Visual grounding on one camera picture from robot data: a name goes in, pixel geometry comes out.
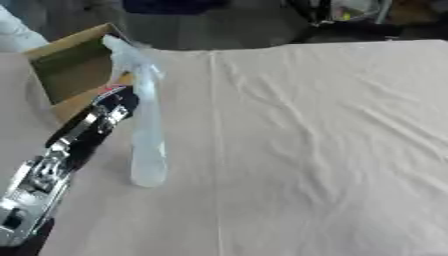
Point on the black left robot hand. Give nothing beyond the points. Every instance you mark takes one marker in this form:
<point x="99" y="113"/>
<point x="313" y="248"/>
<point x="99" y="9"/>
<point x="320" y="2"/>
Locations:
<point x="87" y="133"/>

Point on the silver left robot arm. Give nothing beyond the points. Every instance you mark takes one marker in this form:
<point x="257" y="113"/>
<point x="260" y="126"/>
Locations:
<point x="35" y="186"/>

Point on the black equipment stand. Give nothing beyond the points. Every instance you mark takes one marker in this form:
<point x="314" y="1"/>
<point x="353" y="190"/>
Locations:
<point x="344" y="25"/>

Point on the clear plastic bottle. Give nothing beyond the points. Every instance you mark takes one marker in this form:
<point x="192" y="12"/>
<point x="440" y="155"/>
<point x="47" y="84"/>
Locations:
<point x="147" y="140"/>

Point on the tan cardboard box green inside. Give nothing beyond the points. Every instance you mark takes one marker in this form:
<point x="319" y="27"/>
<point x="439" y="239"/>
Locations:
<point x="70" y="71"/>

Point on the dark blue bag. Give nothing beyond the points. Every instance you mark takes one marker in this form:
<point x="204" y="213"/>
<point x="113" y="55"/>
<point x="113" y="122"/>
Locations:
<point x="172" y="6"/>

